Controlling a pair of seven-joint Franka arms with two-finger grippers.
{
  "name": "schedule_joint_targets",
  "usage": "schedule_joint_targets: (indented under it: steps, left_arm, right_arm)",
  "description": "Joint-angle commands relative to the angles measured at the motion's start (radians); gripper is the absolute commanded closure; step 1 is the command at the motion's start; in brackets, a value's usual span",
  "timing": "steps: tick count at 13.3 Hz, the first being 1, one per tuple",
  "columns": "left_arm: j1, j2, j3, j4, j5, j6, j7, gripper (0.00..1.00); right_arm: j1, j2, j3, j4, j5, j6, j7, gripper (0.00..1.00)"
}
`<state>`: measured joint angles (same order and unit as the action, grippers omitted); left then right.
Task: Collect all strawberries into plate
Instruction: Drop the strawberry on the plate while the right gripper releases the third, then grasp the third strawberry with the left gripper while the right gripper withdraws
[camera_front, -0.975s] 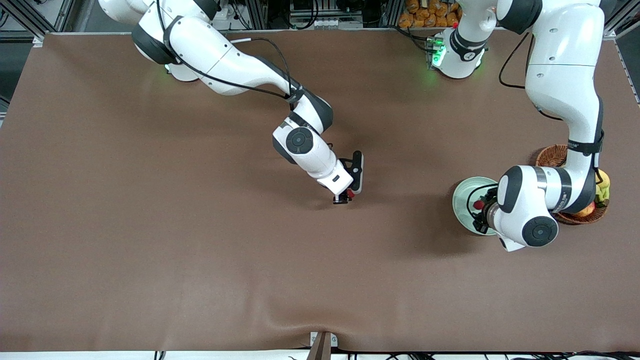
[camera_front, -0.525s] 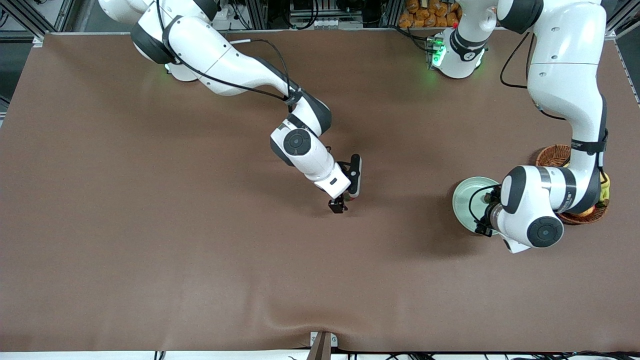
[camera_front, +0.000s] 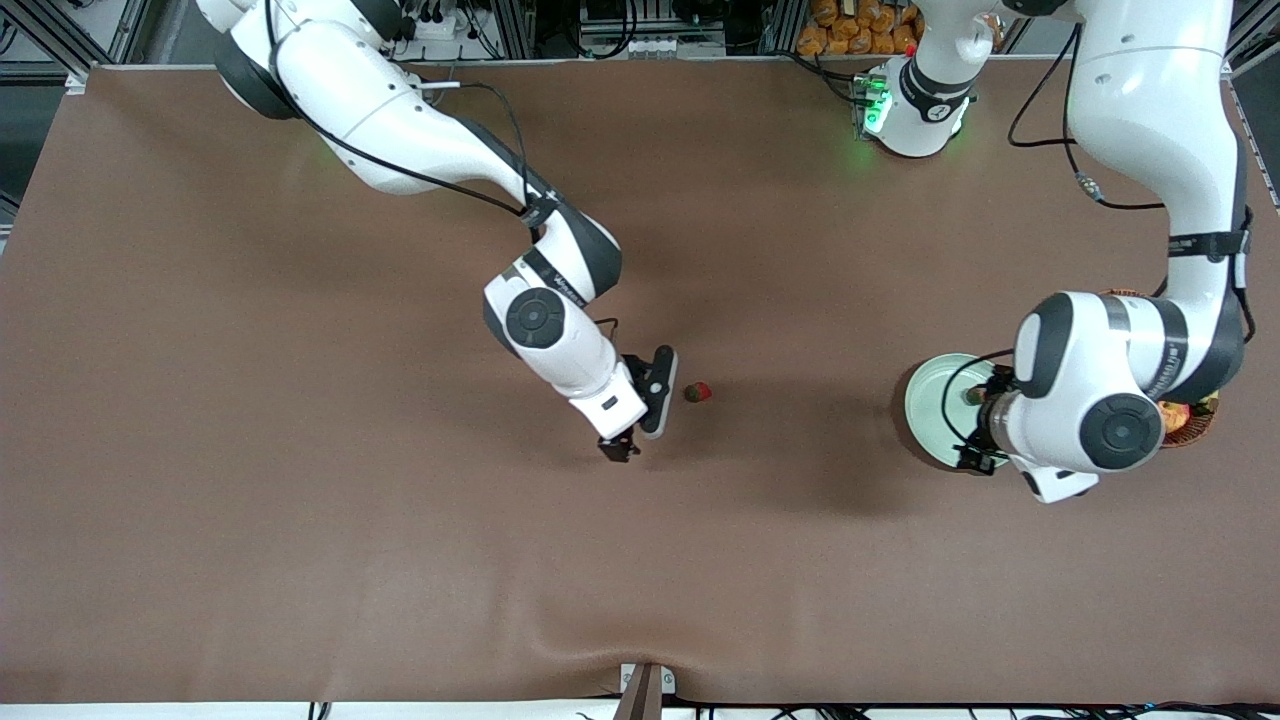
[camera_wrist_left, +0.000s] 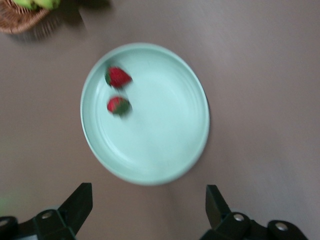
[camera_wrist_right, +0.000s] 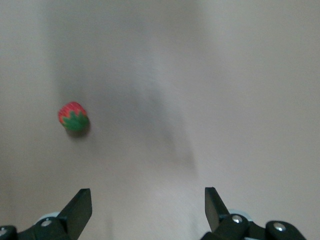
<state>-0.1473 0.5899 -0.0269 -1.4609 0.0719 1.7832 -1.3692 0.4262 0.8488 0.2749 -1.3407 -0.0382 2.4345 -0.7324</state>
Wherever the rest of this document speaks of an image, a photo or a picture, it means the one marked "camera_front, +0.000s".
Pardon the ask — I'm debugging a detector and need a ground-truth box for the bag of orange buns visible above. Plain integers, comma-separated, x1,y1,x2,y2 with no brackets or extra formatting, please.
797,0,926,57

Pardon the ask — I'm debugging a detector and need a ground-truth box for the brown table cover mat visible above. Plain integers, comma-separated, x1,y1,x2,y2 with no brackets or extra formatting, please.
0,55,1280,706

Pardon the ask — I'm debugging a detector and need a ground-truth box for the small metal table bracket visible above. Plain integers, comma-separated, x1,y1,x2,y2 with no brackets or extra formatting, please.
620,663,677,696

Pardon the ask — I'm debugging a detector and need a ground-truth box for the brown wicker basket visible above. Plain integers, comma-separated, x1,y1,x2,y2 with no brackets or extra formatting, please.
1105,289,1219,449

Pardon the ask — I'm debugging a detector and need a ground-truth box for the grey brown support post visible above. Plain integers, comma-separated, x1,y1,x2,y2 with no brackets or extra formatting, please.
612,665,664,720

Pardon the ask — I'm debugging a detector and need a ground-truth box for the white power strip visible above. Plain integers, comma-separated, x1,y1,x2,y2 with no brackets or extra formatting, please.
405,5,463,43

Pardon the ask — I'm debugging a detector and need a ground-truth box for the white terminal block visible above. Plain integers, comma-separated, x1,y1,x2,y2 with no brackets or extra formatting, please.
625,35,728,59

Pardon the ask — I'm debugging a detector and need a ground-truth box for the aluminium frame strut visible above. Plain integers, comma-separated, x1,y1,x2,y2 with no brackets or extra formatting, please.
490,0,541,59
0,0,91,91

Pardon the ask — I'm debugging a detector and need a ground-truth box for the pale green plate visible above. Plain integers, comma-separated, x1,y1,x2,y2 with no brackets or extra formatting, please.
904,353,1016,471

